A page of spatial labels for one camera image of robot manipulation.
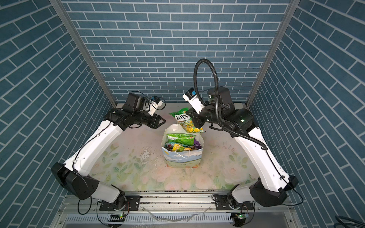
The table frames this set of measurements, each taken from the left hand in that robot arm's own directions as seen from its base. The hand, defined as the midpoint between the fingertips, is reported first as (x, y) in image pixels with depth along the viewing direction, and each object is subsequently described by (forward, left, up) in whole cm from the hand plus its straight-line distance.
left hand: (165, 120), depth 74 cm
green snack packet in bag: (-5, -11, -11) cm, 16 cm away
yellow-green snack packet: (-13, -6, -5) cm, 15 cm away
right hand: (-5, -12, +13) cm, 19 cm away
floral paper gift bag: (-15, -12, -14) cm, 24 cm away
